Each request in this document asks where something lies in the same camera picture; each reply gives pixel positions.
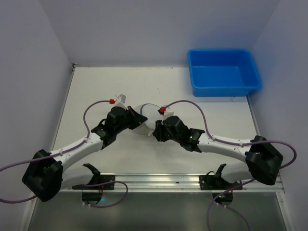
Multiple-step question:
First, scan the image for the blue plastic bin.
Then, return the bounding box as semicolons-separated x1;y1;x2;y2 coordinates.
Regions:
187;49;262;97

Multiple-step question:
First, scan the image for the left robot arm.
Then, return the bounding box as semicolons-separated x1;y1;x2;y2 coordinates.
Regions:
22;106;147;202

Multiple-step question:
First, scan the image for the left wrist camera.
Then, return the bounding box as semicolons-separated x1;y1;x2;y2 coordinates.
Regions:
114;94;127;110

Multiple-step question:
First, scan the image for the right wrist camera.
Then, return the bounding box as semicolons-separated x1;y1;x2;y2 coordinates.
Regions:
158;106;174;121

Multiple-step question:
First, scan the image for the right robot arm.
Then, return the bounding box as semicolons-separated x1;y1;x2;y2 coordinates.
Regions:
153;116;283;185

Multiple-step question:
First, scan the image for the aluminium mounting rail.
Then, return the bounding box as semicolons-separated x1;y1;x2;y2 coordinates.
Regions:
60;173;284;193

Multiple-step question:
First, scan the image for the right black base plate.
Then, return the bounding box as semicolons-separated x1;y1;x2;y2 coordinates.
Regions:
199;170;243;190

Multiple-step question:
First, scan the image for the white mesh laundry bag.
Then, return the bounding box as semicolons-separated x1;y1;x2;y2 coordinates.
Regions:
133;103;163;136

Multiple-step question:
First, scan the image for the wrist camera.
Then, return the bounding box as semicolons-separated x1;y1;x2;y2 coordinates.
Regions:
158;106;174;121
114;94;127;110

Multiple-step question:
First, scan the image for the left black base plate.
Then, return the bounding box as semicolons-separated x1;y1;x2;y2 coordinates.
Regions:
97;175;116;191

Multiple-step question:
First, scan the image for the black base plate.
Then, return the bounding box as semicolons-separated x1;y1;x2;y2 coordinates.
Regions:
97;175;116;191
199;170;243;190

